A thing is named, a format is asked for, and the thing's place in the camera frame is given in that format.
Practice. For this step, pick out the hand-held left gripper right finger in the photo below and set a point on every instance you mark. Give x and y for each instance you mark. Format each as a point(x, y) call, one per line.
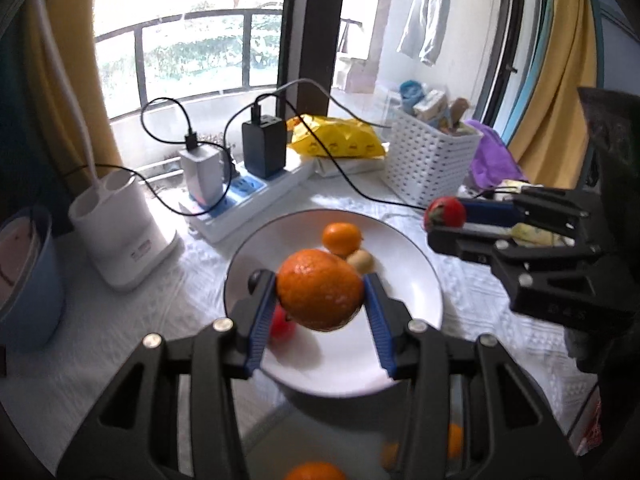
point(381, 332)

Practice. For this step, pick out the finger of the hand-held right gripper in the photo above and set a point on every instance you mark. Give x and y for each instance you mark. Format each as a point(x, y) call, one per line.
point(492, 212)
point(465, 242)

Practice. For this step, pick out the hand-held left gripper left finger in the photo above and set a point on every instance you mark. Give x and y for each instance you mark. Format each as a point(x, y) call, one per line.
point(257, 327)

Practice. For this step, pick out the small red fruit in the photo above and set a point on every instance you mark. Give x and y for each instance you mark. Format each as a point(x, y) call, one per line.
point(281, 329)
point(445, 212)

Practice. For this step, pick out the white round plate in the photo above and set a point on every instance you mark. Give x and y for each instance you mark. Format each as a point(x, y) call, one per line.
point(410, 270)

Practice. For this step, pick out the large orange mandarin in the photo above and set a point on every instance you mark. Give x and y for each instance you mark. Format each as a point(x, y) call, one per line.
point(320, 290)

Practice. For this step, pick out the small brown fruit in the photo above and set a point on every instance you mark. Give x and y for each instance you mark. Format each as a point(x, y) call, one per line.
point(361, 261)

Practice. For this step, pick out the small orange mandarin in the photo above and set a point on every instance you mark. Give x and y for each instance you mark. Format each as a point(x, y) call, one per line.
point(341, 238)
point(455, 441)
point(315, 472)

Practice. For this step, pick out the grey round tray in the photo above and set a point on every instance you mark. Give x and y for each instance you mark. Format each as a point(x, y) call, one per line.
point(325, 432)

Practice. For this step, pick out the purple cloth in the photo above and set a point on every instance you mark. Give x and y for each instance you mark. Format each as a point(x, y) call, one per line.
point(492, 156)

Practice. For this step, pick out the white woven basket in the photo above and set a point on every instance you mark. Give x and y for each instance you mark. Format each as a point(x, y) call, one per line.
point(430, 162)

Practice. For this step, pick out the white lace tablecloth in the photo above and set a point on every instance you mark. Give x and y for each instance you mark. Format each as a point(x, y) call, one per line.
point(150, 350)

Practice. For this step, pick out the white packet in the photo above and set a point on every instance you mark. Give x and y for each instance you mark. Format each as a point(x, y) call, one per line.
point(431, 105)

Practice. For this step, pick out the white power strip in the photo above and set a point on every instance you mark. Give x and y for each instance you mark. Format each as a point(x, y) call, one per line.
point(240, 202)

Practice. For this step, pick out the yellow curtain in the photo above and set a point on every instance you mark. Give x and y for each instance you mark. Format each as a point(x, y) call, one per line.
point(555, 100)
point(65, 70)

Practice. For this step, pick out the blue packet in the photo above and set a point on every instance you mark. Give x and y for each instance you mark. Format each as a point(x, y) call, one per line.
point(412, 91)

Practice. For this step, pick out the white desk lamp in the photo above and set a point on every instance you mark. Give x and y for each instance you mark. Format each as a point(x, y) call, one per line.
point(125, 240)

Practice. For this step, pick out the yellow snack bag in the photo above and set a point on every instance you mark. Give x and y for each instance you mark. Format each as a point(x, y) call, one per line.
point(340, 140)

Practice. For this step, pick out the grey charger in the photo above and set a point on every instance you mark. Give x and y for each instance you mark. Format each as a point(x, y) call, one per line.
point(202, 174)

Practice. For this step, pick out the black charger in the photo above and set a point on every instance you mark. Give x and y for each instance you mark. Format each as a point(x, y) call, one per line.
point(263, 149)

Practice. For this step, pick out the white balcony box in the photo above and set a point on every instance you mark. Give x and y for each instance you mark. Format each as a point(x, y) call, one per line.
point(352, 74)

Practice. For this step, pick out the hanging grey garment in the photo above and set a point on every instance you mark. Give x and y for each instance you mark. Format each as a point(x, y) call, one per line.
point(425, 15)

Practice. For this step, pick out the blue bowl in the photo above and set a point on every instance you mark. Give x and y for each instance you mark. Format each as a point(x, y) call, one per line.
point(25, 285)

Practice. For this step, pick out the black balcony railing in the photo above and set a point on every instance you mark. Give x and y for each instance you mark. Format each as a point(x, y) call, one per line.
point(200, 20)

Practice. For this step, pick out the dark window frame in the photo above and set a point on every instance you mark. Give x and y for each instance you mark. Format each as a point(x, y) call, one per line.
point(310, 35)

